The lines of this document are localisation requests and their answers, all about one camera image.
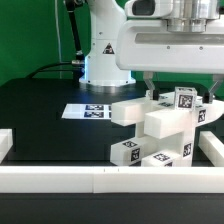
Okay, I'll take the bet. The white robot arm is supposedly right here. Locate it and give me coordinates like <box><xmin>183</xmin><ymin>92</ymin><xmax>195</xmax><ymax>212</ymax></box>
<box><xmin>85</xmin><ymin>0</ymin><xmax>224</xmax><ymax>103</ymax></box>

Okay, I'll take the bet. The white chair back frame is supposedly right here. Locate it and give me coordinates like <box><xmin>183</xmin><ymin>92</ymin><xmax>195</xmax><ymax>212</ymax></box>
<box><xmin>111</xmin><ymin>92</ymin><xmax>224</xmax><ymax>139</ymax></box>

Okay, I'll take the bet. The white left fence bar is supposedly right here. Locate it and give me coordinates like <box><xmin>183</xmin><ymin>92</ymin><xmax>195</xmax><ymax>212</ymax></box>
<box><xmin>0</xmin><ymin>129</ymin><xmax>13</xmax><ymax>163</ymax></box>

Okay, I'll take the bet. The white right fence bar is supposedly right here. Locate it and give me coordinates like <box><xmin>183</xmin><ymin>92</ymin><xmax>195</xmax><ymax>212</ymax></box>
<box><xmin>198</xmin><ymin>131</ymin><xmax>224</xmax><ymax>167</ymax></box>

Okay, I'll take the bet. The white front fence bar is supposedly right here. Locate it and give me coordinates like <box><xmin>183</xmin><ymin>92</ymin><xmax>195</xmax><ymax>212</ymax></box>
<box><xmin>0</xmin><ymin>166</ymin><xmax>224</xmax><ymax>193</ymax></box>

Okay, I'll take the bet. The white fence bar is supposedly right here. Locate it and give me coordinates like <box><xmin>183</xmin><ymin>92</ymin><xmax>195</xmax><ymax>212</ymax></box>
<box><xmin>0</xmin><ymin>166</ymin><xmax>224</xmax><ymax>193</ymax></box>
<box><xmin>0</xmin><ymin>129</ymin><xmax>13</xmax><ymax>163</ymax></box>
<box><xmin>198</xmin><ymin>131</ymin><xmax>224</xmax><ymax>167</ymax></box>

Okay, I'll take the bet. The black cable at base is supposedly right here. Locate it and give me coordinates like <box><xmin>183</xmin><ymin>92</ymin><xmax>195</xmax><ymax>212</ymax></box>
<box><xmin>25</xmin><ymin>59</ymin><xmax>86</xmax><ymax>80</ymax></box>

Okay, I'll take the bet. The white tagged cube nut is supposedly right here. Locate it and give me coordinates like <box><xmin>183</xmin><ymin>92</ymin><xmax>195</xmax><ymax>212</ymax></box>
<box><xmin>174</xmin><ymin>87</ymin><xmax>197</xmax><ymax>111</ymax></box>

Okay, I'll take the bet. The black hose behind robot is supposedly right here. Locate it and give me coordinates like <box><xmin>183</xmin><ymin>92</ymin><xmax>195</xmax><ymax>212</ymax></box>
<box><xmin>63</xmin><ymin>0</ymin><xmax>84</xmax><ymax>62</ymax></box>

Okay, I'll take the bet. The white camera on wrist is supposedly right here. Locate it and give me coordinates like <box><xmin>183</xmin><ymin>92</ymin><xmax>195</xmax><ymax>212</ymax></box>
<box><xmin>125</xmin><ymin>0</ymin><xmax>174</xmax><ymax>18</ymax></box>

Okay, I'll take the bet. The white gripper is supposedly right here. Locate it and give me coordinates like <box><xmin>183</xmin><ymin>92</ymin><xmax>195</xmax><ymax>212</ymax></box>
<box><xmin>116</xmin><ymin>17</ymin><xmax>224</xmax><ymax>104</ymax></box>

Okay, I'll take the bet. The white chair seat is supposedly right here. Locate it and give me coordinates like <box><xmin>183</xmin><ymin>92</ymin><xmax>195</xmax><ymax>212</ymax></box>
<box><xmin>134</xmin><ymin>90</ymin><xmax>195</xmax><ymax>167</ymax></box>

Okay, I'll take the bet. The white sheet with tags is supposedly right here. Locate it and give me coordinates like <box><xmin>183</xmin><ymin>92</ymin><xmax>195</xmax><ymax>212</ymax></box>
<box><xmin>62</xmin><ymin>104</ymin><xmax>111</xmax><ymax>120</ymax></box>

